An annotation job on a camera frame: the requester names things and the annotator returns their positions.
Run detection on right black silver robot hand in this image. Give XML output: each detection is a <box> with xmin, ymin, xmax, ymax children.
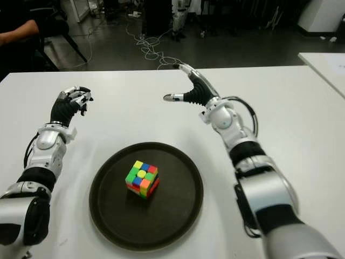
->
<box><xmin>163</xmin><ymin>64</ymin><xmax>222</xmax><ymax>108</ymax></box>

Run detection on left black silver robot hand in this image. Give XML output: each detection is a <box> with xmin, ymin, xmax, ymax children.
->
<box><xmin>50</xmin><ymin>86</ymin><xmax>94</xmax><ymax>126</ymax></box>

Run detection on multicoloured Rubik's cube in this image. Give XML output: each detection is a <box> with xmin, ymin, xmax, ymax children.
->
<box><xmin>125</xmin><ymin>160</ymin><xmax>161</xmax><ymax>200</ymax></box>

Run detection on round dark brown plate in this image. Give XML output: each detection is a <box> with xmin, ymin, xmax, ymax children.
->
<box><xmin>89</xmin><ymin>141</ymin><xmax>205</xmax><ymax>251</ymax></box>

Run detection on silver humanoid robot legs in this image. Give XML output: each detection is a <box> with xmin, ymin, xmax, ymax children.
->
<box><xmin>171</xmin><ymin>0</ymin><xmax>188</xmax><ymax>42</ymax></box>

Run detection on black chair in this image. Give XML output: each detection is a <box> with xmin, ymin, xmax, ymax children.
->
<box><xmin>29</xmin><ymin>0</ymin><xmax>88</xmax><ymax>71</ymax></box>

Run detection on black cabinet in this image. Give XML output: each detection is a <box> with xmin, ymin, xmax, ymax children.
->
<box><xmin>144</xmin><ymin>0</ymin><xmax>175</xmax><ymax>37</ymax></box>

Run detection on seated person in black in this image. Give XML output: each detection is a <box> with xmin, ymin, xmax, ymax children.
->
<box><xmin>0</xmin><ymin>0</ymin><xmax>44</xmax><ymax>79</ymax></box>

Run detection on white glass-front cabinet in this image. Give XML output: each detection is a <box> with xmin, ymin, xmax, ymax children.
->
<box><xmin>60</xmin><ymin>0</ymin><xmax>94</xmax><ymax>23</ymax></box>

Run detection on white side table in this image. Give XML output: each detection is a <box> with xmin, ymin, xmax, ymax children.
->
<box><xmin>298</xmin><ymin>52</ymin><xmax>345</xmax><ymax>99</ymax></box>

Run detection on white slanted cabinet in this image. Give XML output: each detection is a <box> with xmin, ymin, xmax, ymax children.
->
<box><xmin>297</xmin><ymin>0</ymin><xmax>345</xmax><ymax>36</ymax></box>

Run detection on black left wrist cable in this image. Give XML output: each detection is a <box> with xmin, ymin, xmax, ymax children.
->
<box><xmin>23</xmin><ymin>134</ymin><xmax>38</xmax><ymax>168</ymax></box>

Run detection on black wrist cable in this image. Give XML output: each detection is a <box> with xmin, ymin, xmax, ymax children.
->
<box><xmin>219</xmin><ymin>96</ymin><xmax>259</xmax><ymax>137</ymax></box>
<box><xmin>23</xmin><ymin>134</ymin><xmax>38</xmax><ymax>168</ymax></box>

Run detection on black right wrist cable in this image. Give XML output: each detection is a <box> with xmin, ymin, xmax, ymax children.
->
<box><xmin>219</xmin><ymin>96</ymin><xmax>259</xmax><ymax>137</ymax></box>

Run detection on tangled white floor cable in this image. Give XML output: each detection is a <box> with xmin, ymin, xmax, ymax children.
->
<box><xmin>125</xmin><ymin>23</ymin><xmax>189</xmax><ymax>71</ymax></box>

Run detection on black right elbow cable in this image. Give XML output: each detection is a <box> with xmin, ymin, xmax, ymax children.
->
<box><xmin>244</xmin><ymin>215</ymin><xmax>264</xmax><ymax>238</ymax></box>

